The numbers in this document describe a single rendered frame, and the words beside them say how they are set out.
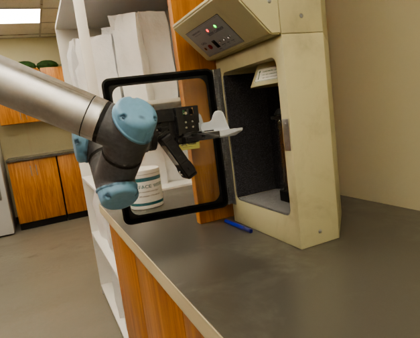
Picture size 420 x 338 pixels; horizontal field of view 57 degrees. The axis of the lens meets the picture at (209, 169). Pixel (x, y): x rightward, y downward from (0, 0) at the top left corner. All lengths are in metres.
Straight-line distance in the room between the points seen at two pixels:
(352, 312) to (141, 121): 0.44
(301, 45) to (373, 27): 0.42
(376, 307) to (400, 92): 0.68
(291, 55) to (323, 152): 0.23
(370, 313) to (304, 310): 0.10
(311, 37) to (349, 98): 0.46
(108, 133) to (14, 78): 0.16
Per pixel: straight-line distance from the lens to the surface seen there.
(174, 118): 0.85
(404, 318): 0.66
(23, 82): 0.68
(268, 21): 0.84
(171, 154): 0.84
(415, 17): 1.17
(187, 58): 1.15
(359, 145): 1.31
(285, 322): 0.64
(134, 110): 0.64
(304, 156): 0.87
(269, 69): 0.95
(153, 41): 2.20
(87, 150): 0.80
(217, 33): 0.96
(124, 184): 0.72
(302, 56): 0.88
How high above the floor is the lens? 1.27
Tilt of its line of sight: 8 degrees down
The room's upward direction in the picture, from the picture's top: 7 degrees counter-clockwise
